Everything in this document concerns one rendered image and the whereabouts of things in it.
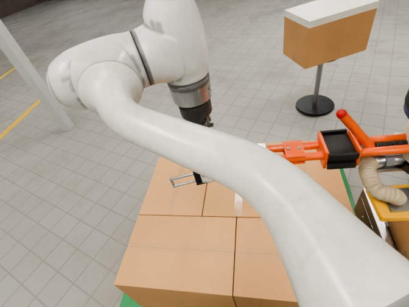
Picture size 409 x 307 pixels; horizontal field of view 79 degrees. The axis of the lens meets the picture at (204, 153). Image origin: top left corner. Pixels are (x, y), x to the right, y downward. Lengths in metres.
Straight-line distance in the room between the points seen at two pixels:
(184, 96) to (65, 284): 2.01
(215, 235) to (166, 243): 0.27
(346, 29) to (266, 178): 2.37
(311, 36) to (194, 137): 2.15
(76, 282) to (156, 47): 2.03
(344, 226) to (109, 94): 0.33
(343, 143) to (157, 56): 0.51
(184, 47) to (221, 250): 1.08
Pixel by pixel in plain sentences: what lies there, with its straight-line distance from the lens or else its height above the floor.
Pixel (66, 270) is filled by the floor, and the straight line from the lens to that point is 2.40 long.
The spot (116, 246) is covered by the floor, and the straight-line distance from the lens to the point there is 2.26.
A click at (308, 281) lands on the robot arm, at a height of 1.56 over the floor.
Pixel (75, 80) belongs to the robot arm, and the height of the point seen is 1.62.
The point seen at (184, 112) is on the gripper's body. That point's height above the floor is 1.47.
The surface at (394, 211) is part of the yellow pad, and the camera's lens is 0.79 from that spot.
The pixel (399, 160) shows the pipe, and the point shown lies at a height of 1.22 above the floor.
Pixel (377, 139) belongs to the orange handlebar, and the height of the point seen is 1.28.
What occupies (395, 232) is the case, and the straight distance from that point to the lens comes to 1.47.
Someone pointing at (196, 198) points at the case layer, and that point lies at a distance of 1.55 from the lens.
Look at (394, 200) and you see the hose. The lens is 0.77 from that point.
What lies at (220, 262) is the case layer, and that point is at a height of 0.54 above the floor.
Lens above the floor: 1.78
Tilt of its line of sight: 43 degrees down
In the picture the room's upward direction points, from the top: 15 degrees counter-clockwise
